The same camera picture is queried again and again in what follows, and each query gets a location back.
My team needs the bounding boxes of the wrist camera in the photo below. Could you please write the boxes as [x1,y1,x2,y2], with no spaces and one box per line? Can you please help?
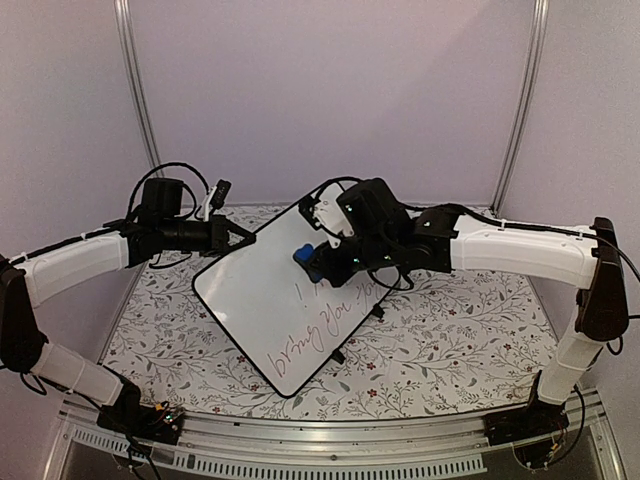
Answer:
[201,179,232,222]
[298,194,354,248]

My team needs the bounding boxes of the right aluminium corner post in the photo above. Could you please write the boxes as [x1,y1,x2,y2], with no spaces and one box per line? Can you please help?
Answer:
[490,0,549,214]

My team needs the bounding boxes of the white whiteboard black frame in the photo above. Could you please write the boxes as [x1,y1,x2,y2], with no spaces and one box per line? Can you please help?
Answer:
[192,204,397,398]

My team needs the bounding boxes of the blue whiteboard eraser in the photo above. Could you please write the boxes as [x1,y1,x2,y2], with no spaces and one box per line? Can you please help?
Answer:
[292,243,323,283]

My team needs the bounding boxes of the front aluminium rail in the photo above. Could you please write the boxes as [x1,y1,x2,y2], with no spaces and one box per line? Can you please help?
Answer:
[43,389,631,479]

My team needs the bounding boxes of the floral patterned table mat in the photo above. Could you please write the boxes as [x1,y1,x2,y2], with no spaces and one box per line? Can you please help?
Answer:
[97,203,576,421]

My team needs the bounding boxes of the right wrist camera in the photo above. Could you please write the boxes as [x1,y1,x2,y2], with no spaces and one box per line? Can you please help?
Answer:
[298,194,354,248]

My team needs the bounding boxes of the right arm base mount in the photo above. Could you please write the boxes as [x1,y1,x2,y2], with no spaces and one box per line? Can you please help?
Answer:
[483,401,569,470]

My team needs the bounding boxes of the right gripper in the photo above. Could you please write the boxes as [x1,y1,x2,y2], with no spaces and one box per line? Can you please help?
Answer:
[307,232,397,287]

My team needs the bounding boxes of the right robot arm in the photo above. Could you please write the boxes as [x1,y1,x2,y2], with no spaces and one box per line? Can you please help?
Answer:
[293,178,634,436]

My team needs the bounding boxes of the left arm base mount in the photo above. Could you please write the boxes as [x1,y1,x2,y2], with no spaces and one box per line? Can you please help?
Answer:
[97,395,185,445]

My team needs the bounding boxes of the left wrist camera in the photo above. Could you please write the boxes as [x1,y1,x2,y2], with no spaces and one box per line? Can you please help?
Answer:
[201,179,232,222]

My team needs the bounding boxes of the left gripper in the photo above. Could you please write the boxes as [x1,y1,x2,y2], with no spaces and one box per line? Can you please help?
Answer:
[160,215,257,258]

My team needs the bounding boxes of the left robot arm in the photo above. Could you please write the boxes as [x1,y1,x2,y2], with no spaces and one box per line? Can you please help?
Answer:
[1,167,256,434]

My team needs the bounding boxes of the aluminium corner post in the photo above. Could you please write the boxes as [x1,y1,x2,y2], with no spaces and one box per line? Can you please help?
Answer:
[113,0,161,168]
[490,0,549,214]

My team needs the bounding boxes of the left aluminium corner post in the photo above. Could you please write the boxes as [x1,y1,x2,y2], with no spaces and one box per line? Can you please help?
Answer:
[113,0,161,168]

